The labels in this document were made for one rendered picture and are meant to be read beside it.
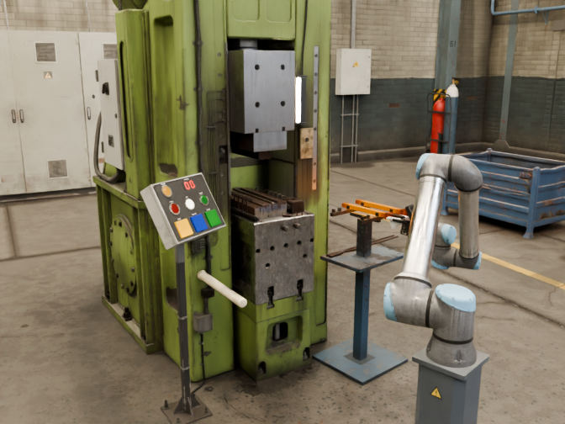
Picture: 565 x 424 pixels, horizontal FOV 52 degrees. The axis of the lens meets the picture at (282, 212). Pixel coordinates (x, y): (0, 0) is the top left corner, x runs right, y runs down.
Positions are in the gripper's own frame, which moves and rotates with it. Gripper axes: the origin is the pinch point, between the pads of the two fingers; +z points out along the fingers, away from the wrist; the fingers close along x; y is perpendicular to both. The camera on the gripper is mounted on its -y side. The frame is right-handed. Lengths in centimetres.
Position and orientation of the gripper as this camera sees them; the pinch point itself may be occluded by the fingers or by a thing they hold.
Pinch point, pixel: (392, 216)
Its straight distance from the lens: 310.0
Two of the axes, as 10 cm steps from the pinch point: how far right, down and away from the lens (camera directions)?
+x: 7.6, -1.6, 6.3
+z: -6.5, -1.9, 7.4
